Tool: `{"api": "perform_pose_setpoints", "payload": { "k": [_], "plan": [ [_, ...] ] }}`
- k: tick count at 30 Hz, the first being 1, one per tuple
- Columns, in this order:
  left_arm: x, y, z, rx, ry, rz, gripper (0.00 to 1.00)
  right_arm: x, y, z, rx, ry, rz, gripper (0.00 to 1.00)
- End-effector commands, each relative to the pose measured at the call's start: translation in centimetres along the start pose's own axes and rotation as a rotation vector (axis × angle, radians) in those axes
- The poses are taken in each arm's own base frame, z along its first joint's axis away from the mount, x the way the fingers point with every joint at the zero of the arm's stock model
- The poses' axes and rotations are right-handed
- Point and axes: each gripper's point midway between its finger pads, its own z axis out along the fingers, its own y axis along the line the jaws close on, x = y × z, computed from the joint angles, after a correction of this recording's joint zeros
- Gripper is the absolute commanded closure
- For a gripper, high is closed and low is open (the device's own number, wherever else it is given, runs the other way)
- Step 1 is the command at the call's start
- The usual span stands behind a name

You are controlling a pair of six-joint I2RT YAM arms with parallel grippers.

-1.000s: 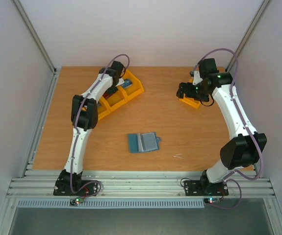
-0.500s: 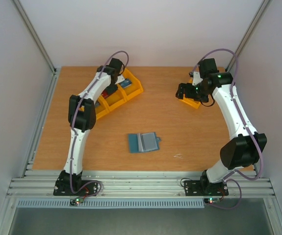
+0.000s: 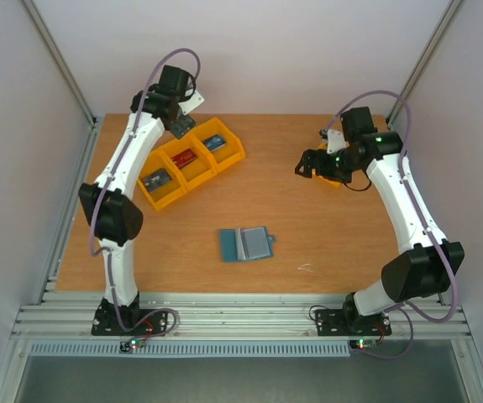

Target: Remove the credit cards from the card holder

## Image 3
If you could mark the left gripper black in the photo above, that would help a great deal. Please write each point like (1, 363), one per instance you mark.
(181, 129)

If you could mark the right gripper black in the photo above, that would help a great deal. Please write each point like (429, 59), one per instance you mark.
(319, 163)

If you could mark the grey credit card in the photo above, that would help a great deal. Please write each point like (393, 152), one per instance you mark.
(156, 180)

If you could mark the teal leather card holder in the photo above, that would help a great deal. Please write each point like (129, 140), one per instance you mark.
(243, 245)

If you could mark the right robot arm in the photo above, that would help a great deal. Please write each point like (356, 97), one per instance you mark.
(427, 262)

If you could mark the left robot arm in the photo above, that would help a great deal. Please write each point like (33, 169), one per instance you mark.
(113, 218)

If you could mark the red credit card in bin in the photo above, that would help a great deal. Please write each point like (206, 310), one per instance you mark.
(184, 158)

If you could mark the blue credit card in bin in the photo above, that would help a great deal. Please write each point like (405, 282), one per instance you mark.
(214, 143)

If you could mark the small yellow bin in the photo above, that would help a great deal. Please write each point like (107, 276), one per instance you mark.
(327, 168)

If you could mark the yellow three-compartment bin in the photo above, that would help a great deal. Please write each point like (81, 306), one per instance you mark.
(203, 169)

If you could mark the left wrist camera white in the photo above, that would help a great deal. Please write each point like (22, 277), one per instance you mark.
(195, 100)

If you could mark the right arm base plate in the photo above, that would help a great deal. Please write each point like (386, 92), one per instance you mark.
(334, 322)

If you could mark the left aluminium corner post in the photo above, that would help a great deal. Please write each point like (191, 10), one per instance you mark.
(53, 49)

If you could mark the aluminium corner post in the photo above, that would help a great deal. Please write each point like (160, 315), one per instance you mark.
(435, 39)
(53, 49)

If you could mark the right aluminium corner post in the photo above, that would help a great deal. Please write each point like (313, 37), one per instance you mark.
(435, 39)

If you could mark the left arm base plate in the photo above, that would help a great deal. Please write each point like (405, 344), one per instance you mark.
(137, 322)

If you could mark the grey slotted cable duct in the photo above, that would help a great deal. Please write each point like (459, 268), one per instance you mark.
(199, 349)

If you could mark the aluminium rail frame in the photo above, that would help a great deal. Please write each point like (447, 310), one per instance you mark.
(208, 316)

